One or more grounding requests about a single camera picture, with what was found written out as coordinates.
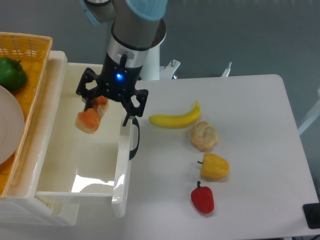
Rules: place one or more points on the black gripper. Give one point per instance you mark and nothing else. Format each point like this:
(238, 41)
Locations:
(117, 81)

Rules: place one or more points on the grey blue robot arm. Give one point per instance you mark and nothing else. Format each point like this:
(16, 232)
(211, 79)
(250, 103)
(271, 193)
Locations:
(134, 28)

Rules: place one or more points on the white open upper drawer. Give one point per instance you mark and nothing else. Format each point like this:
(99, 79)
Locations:
(82, 168)

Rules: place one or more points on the round bread roll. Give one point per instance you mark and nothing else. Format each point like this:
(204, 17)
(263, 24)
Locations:
(204, 136)

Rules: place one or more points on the white drawer cabinet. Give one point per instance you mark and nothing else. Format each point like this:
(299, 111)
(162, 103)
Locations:
(21, 206)

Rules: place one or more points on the yellow banana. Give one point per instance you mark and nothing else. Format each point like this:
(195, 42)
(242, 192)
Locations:
(177, 121)

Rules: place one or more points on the orange woven basket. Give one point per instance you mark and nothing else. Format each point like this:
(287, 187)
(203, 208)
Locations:
(32, 53)

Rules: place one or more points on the green bell pepper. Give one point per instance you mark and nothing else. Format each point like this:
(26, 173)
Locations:
(12, 74)

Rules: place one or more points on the beige plate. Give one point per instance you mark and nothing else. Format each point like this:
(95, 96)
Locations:
(12, 123)

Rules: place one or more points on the yellow bell pepper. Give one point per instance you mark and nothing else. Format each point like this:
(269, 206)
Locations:
(213, 166)

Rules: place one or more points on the red bell pepper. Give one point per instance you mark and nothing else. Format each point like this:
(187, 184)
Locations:
(203, 199)

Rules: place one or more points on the black device at edge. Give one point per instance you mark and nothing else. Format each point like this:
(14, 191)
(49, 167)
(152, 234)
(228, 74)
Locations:
(312, 215)

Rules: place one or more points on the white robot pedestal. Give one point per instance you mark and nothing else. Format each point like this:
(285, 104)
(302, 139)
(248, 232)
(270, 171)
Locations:
(151, 68)

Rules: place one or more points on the white table clamp bracket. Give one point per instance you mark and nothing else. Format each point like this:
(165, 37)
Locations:
(168, 72)

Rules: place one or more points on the black drawer handle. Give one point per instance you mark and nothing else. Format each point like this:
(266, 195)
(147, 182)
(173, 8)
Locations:
(135, 139)

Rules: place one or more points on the white frame at right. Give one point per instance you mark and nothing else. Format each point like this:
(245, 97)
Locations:
(310, 116)

